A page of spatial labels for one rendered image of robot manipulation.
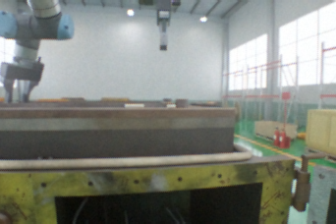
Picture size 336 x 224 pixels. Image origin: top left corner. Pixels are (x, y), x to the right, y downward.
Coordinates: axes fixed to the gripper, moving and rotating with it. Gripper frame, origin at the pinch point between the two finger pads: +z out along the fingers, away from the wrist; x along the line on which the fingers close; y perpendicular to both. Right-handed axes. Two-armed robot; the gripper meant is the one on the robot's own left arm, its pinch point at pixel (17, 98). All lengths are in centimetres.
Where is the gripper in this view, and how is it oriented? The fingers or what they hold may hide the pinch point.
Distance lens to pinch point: 87.2
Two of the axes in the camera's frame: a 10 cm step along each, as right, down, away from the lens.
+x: -3.4, 0.7, -9.4
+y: -8.7, -4.0, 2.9
